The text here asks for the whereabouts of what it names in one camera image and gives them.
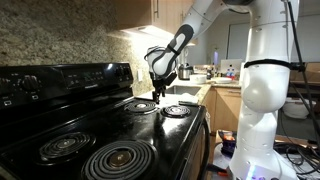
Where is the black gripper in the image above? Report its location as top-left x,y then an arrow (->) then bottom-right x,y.
150,71 -> 177,104

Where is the white napkin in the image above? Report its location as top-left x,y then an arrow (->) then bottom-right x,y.
179,93 -> 198,104

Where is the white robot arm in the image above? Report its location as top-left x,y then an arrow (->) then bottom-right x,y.
146,0 -> 299,180

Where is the black electric stove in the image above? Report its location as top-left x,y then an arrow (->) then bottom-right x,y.
0,63 -> 209,180

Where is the steel kitchen sink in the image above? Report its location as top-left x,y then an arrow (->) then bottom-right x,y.
165,85 -> 200,96

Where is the white bowl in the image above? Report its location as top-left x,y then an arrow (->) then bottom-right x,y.
190,74 -> 206,84

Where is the wooden lower cabinet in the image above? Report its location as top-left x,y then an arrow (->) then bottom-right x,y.
203,87 -> 241,134

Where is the wooden cabinet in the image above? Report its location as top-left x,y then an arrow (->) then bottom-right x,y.
112,0 -> 194,40
203,87 -> 241,134

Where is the white laptop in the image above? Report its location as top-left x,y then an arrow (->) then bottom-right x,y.
220,59 -> 242,73

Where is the wooden upper cabinet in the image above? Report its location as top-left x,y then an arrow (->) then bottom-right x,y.
112,0 -> 194,40

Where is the black cable bundle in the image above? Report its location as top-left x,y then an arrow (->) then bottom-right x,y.
273,0 -> 320,176

